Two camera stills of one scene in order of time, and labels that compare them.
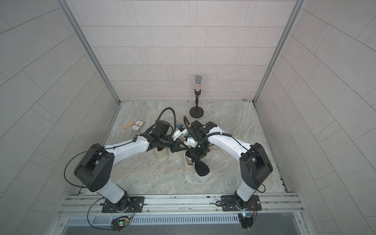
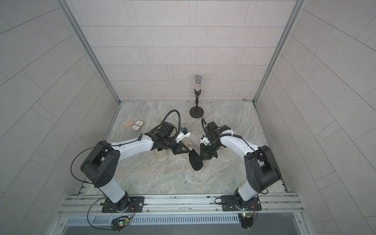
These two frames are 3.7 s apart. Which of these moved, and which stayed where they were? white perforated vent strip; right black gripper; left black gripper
Moved: right black gripper
Stayed: white perforated vent strip; left black gripper
